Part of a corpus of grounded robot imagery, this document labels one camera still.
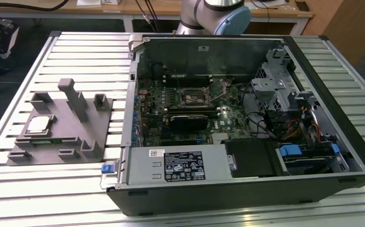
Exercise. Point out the black graphics card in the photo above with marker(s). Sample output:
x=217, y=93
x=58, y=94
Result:
x=187, y=123

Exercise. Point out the hard disk drive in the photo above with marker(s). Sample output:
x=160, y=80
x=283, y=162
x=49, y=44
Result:
x=308, y=163

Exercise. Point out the blue case latch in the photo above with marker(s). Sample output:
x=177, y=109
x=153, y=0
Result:
x=105, y=168

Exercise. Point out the black plastic shroud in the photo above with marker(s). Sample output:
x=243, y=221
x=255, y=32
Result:
x=251, y=158

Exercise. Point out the green RAM stick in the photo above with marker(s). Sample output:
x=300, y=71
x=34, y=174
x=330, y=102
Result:
x=53, y=141

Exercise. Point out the silver chipset heatsink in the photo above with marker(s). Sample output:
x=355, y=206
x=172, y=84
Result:
x=219, y=137

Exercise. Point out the black PC case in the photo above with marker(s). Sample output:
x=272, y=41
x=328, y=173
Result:
x=200, y=201

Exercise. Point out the wooden cabinet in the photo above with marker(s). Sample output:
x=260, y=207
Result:
x=352, y=23

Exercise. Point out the grey parts rack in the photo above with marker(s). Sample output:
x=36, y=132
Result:
x=74, y=142

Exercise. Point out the CPU socket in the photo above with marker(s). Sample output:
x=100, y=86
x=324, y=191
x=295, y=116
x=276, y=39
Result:
x=191, y=97

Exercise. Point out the silver CPU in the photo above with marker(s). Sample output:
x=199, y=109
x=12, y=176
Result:
x=38, y=124

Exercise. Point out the green motherboard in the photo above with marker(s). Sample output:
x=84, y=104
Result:
x=232, y=123

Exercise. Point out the wooden desk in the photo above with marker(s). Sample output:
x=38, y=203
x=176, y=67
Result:
x=84, y=9

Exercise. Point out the metal drive cage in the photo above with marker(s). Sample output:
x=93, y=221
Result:
x=267, y=89

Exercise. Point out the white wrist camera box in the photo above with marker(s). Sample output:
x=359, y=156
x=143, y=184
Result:
x=8, y=40

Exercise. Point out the small white box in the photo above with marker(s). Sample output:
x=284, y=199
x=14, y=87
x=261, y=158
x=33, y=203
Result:
x=111, y=2

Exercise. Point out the black phone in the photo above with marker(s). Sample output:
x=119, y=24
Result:
x=302, y=6

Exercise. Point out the white paper sheet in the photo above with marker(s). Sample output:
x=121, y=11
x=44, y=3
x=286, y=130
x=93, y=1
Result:
x=88, y=2

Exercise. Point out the grey power supply unit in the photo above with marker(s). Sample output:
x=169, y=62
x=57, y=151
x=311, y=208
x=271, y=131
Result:
x=144, y=170

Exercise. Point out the blue disk carrier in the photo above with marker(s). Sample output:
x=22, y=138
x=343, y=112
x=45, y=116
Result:
x=287, y=151

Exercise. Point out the black RAM slot bank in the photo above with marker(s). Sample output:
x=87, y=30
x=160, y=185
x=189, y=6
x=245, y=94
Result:
x=191, y=111
x=188, y=81

